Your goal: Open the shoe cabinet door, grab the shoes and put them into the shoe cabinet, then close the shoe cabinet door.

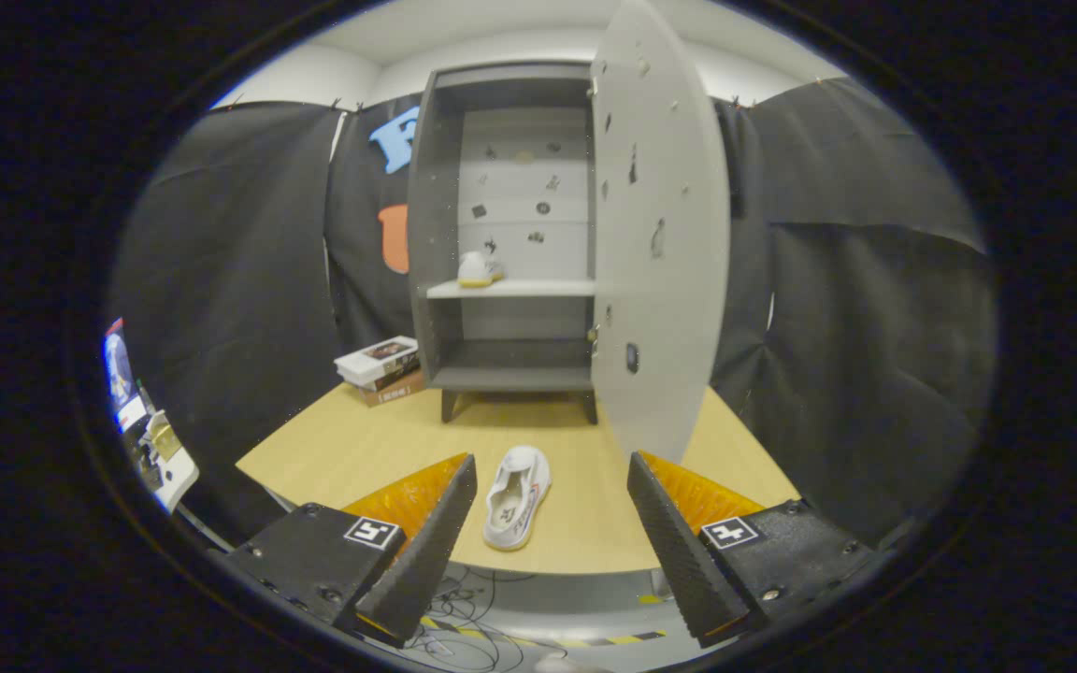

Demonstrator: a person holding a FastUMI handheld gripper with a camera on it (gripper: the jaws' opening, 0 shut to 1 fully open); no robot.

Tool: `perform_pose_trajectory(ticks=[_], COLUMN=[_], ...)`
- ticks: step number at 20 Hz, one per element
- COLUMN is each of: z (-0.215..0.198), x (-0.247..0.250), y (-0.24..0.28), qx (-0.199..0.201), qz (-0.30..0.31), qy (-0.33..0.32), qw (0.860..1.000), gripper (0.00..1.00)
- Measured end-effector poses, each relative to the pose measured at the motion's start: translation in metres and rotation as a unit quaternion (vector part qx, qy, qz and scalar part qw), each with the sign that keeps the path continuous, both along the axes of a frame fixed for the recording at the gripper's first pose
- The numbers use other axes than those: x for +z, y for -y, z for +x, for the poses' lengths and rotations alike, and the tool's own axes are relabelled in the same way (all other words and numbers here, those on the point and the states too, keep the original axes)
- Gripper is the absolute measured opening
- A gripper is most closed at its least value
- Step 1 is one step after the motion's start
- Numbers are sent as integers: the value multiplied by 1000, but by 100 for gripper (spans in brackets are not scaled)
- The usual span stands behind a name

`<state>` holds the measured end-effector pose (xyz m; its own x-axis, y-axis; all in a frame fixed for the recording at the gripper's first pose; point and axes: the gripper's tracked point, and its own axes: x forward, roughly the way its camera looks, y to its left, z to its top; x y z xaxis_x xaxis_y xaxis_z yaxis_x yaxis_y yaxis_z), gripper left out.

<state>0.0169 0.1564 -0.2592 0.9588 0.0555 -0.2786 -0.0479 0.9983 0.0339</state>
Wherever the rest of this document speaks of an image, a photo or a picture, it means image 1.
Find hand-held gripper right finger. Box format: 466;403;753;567
625;450;881;649

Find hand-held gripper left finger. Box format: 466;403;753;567
225;453;479;649

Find white canvas shoe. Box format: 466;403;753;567
456;250;506;289
481;445;553;552

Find dark grey shoe cabinet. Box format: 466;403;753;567
405;61;601;426

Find yellow black floor tape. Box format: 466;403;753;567
420;615;668;650

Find brown cardboard box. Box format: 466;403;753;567
356;368;428;408

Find black backdrop cloth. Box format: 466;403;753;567
111;77;998;550

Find display screen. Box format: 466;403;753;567
103;318;144;414

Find black floor cables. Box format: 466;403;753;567
406;565;544;671

